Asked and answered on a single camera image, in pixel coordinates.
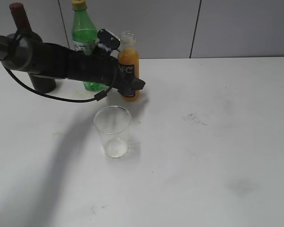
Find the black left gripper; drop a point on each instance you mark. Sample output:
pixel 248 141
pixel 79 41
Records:
pixel 106 70

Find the NFC orange juice bottle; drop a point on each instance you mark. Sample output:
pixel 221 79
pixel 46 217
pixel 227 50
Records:
pixel 128 57

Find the transparent plastic cup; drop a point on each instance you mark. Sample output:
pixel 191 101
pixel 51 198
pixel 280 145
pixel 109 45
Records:
pixel 112 124

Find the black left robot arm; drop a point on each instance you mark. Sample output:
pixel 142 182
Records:
pixel 52 61

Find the green plastic soda bottle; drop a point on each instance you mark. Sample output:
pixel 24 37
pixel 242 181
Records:
pixel 84 33

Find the dark red wine bottle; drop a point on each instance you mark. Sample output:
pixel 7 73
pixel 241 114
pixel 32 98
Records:
pixel 22 23

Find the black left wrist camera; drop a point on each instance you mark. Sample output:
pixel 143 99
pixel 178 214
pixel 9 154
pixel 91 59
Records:
pixel 108 39

